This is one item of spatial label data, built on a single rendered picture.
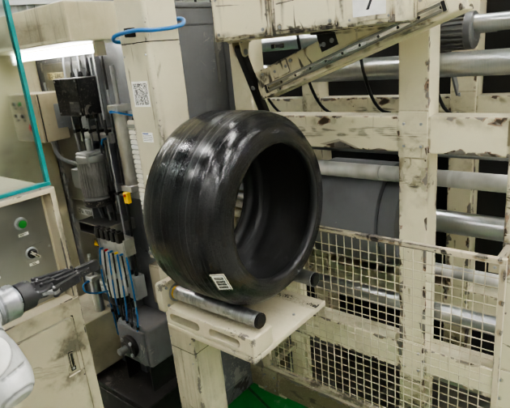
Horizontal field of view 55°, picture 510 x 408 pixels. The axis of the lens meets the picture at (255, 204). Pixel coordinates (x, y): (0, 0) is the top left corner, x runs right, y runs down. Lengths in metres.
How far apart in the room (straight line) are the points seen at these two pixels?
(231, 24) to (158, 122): 0.38
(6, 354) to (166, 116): 0.76
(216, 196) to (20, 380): 0.59
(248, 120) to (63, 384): 1.05
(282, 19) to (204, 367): 1.19
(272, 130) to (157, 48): 0.43
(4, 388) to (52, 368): 0.54
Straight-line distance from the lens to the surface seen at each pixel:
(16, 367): 1.22
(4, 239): 1.60
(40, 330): 1.68
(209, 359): 1.84
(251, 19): 1.54
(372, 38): 1.47
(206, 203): 1.17
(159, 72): 1.49
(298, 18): 1.44
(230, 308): 1.40
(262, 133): 1.27
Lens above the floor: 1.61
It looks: 18 degrees down
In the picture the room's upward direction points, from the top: 6 degrees counter-clockwise
